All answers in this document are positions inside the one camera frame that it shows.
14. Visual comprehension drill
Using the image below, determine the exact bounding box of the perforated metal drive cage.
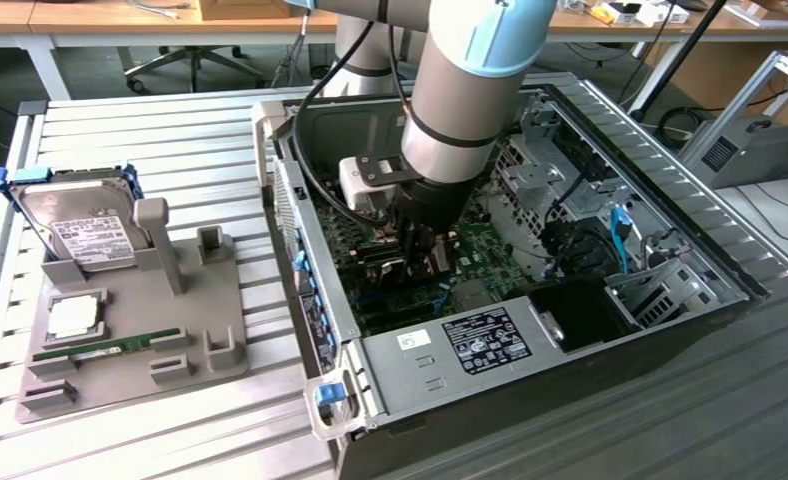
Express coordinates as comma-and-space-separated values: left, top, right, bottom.
603, 257, 726, 329

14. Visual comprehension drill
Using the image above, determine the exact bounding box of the green RAM stick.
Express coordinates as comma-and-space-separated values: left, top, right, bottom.
31, 327, 188, 361

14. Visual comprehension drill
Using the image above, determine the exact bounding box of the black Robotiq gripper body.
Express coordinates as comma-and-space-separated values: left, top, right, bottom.
390, 179, 472, 237

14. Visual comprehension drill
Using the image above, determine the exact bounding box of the white carton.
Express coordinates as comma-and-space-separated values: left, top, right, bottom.
641, 2, 693, 26

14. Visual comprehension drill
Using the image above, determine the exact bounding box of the silver disk bay cage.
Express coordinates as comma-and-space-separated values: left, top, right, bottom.
490, 132, 568, 274

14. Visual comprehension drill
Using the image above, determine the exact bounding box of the blue flat wire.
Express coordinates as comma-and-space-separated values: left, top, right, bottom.
609, 203, 638, 276

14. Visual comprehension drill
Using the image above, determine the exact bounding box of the blue disk carrier bracket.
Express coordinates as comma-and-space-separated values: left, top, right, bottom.
0, 162, 145, 214

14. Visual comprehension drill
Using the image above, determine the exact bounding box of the black slanted pole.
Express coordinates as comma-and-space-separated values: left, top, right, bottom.
623, 0, 730, 124

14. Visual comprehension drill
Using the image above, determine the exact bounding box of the office chair base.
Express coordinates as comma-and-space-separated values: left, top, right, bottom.
123, 43, 268, 95

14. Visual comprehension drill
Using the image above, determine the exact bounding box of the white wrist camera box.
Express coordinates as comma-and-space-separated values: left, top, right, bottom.
336, 155, 408, 214

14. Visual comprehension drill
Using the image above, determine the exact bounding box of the open black PC case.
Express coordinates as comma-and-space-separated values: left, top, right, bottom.
250, 82, 769, 480

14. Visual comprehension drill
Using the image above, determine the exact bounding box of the green Dell motherboard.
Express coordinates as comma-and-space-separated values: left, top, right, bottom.
303, 189, 535, 339

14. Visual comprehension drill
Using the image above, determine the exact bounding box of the silver CPU chip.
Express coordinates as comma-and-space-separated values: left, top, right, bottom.
44, 294, 101, 339

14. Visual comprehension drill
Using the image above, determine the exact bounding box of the silver chipset heatsink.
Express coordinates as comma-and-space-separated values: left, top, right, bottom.
455, 278, 503, 310

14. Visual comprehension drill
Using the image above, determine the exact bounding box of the grey parts rack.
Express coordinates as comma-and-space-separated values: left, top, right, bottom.
16, 197, 255, 426

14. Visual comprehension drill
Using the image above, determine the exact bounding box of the black wire bundle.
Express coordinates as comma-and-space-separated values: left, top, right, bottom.
540, 217, 621, 276

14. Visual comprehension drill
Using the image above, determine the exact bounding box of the silver hard disk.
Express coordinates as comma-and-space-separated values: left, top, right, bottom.
5, 169, 155, 274

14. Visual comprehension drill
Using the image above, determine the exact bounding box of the wooden desk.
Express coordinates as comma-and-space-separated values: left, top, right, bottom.
546, 0, 788, 101
0, 0, 342, 101

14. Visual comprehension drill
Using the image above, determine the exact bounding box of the brown cardboard box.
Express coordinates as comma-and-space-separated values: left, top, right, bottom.
199, 0, 302, 21

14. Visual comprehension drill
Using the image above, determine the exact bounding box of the white side table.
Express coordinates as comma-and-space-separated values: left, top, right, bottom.
713, 177, 788, 264

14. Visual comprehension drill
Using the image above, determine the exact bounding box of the grey power supply unit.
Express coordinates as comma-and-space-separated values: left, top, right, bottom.
356, 294, 572, 419

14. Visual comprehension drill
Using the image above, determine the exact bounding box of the coiled black cable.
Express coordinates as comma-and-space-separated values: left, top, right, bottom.
657, 107, 710, 147

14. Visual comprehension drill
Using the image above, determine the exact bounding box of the blue case latch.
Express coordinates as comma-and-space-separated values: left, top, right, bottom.
316, 382, 347, 409

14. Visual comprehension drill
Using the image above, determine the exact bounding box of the grey box with handle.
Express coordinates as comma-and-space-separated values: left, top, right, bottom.
698, 117, 788, 190

